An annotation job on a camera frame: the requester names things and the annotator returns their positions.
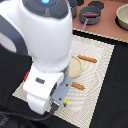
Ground fork with wooden handle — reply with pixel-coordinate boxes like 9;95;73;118
72;82;85;90

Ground round wooden plate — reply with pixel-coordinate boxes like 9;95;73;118
69;56;83;78

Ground pink toy stove top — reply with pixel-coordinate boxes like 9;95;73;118
73;0;128;42

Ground small grey saucepan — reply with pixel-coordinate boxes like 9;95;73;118
79;6;101;30

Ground yellow toy banana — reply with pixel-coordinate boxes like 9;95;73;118
63;98;67;107

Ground red toy tomato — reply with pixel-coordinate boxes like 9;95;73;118
24;71;30;82

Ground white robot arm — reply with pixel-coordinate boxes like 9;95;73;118
0;0;72;115

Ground white woven placemat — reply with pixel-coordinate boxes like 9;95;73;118
11;34;116;128

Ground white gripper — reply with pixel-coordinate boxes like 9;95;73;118
23;65;72;115

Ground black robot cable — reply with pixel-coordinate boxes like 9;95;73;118
0;99;59;122

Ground brown toy sausage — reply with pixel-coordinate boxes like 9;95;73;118
82;13;99;17

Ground knife with wooden handle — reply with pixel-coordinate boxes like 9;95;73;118
77;55;97;63

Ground large grey pot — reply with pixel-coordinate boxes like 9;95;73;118
68;0;77;18

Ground white toy sink bowl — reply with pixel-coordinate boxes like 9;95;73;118
116;4;128;30

